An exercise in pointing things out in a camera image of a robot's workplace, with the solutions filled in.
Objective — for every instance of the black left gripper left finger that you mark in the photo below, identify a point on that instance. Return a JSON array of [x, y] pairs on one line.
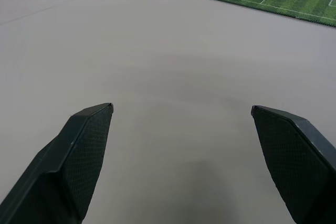
[[63, 171]]

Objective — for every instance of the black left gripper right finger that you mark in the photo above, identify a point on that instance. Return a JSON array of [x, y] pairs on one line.
[[294, 166]]

